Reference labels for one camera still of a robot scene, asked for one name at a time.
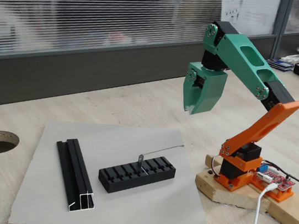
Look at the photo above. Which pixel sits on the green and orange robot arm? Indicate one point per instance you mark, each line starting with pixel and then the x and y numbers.
pixel 231 45

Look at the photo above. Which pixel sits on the white paper sheet on window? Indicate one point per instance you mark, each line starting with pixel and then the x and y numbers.
pixel 250 9

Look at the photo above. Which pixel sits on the grey board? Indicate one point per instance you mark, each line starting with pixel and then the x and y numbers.
pixel 138 213

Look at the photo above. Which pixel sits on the small white plastic bag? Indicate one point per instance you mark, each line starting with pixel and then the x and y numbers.
pixel 292 58

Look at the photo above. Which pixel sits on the red controller board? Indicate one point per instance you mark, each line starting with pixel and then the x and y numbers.
pixel 276 178

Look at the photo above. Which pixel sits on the light wooden base block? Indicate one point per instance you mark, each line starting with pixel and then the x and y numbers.
pixel 227 195

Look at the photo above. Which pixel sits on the small metal bracket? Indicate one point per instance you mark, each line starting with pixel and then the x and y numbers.
pixel 141 161

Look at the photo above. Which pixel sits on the black aluminium profile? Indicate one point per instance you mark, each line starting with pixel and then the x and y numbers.
pixel 74 168

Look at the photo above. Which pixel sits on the stack of blue cards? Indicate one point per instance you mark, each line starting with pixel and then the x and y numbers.
pixel 280 65

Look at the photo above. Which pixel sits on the black slotted block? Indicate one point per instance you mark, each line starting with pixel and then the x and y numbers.
pixel 128 184

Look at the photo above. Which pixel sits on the grey window frame post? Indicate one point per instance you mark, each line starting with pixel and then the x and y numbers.
pixel 281 24

